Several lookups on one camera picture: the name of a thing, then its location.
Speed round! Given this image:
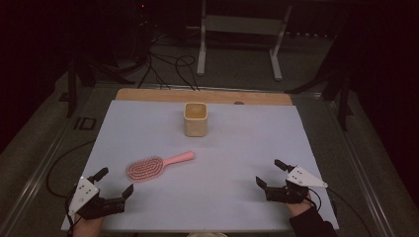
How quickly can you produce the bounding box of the person's left hand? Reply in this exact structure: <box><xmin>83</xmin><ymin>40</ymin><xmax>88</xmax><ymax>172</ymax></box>
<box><xmin>72</xmin><ymin>213</ymin><xmax>105</xmax><ymax>237</ymax></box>

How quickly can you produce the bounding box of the white metal stand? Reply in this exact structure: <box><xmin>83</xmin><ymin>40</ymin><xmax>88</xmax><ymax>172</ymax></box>
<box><xmin>185</xmin><ymin>0</ymin><xmax>293</xmax><ymax>82</ymax></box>

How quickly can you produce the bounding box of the black floor cable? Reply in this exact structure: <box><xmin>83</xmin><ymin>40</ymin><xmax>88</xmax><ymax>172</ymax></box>
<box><xmin>173</xmin><ymin>53</ymin><xmax>201</xmax><ymax>92</ymax></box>
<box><xmin>136</xmin><ymin>33</ymin><xmax>173</xmax><ymax>91</ymax></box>

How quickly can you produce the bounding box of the pink hairbrush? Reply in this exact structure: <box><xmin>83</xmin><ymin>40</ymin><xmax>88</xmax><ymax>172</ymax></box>
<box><xmin>126</xmin><ymin>150</ymin><xmax>196</xmax><ymax>183</ymax></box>

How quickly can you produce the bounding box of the beige square cup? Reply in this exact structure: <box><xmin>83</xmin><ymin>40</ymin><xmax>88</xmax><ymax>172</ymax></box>
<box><xmin>183</xmin><ymin>102</ymin><xmax>209</xmax><ymax>138</ymax></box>

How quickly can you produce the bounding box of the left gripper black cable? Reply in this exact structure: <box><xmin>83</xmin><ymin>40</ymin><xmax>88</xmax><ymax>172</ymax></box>
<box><xmin>45</xmin><ymin>140</ymin><xmax>97</xmax><ymax>237</ymax></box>

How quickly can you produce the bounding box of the white rounded object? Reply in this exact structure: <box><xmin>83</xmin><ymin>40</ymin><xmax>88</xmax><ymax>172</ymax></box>
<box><xmin>187</xmin><ymin>231</ymin><xmax>229</xmax><ymax>237</ymax></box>

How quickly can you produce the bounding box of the aluminium frame rail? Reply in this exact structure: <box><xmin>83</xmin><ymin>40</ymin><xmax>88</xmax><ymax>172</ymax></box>
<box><xmin>94</xmin><ymin>83</ymin><xmax>324</xmax><ymax>99</ymax></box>
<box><xmin>0</xmin><ymin>98</ymin><xmax>97</xmax><ymax>237</ymax></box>
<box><xmin>321</xmin><ymin>95</ymin><xmax>394</xmax><ymax>237</ymax></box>

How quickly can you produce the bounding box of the black metal stand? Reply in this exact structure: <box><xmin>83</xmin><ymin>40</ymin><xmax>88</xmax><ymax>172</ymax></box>
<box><xmin>58</xmin><ymin>53</ymin><xmax>136</xmax><ymax>119</ymax></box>
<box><xmin>285</xmin><ymin>31</ymin><xmax>355</xmax><ymax>132</ymax></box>

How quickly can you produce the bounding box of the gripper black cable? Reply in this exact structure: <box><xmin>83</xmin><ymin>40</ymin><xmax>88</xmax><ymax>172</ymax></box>
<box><xmin>308</xmin><ymin>188</ymin><xmax>374</xmax><ymax>237</ymax></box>
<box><xmin>45</xmin><ymin>140</ymin><xmax>97</xmax><ymax>237</ymax></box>

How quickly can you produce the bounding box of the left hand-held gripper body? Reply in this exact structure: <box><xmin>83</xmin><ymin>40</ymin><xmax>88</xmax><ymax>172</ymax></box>
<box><xmin>67</xmin><ymin>176</ymin><xmax>126</xmax><ymax>221</ymax></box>

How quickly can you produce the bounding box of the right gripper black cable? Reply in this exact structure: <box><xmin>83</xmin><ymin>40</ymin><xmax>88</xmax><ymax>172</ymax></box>
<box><xmin>308</xmin><ymin>188</ymin><xmax>374</xmax><ymax>237</ymax></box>

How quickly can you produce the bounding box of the person's right hand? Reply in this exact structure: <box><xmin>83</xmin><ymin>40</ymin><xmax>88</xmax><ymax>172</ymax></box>
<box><xmin>285</xmin><ymin>194</ymin><xmax>314</xmax><ymax>218</ymax></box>

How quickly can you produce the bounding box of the pale table mat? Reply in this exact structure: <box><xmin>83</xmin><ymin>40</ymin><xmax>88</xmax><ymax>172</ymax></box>
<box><xmin>60</xmin><ymin>99</ymin><xmax>340</xmax><ymax>233</ymax></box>

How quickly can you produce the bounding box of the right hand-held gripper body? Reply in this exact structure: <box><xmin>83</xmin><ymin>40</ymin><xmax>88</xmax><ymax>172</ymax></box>
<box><xmin>265</xmin><ymin>165</ymin><xmax>329</xmax><ymax>204</ymax></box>

